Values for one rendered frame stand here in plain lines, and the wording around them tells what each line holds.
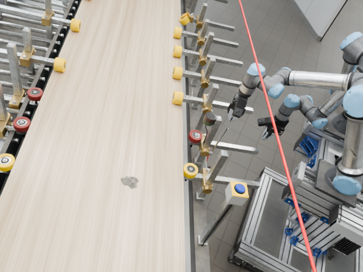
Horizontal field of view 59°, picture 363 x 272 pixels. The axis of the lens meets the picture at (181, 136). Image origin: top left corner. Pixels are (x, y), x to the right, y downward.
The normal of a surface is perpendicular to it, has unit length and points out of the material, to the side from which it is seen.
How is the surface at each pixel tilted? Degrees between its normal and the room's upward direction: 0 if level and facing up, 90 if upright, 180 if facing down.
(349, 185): 97
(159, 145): 0
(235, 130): 0
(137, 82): 0
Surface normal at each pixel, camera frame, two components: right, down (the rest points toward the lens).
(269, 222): 0.25, -0.65
